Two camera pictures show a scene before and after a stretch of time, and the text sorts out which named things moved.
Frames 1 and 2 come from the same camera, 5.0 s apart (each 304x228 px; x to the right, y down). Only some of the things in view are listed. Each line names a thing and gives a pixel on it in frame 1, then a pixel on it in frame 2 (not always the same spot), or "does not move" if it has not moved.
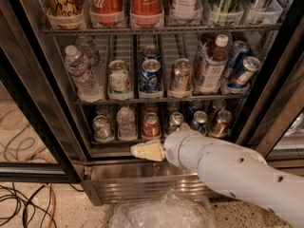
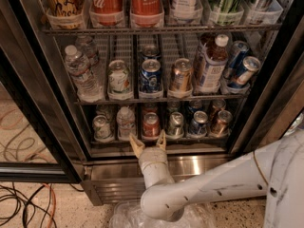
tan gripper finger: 184,126 to 137,145
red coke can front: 150,125 does not move
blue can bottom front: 199,122 does not move
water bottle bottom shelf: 125,120 does not move
